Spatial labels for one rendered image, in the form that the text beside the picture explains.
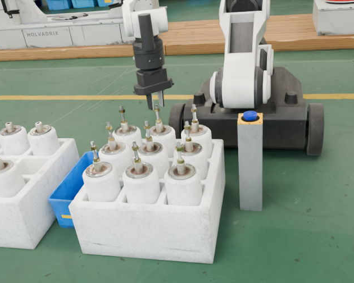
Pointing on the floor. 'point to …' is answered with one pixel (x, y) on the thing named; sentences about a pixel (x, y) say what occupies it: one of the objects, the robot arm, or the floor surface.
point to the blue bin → (69, 191)
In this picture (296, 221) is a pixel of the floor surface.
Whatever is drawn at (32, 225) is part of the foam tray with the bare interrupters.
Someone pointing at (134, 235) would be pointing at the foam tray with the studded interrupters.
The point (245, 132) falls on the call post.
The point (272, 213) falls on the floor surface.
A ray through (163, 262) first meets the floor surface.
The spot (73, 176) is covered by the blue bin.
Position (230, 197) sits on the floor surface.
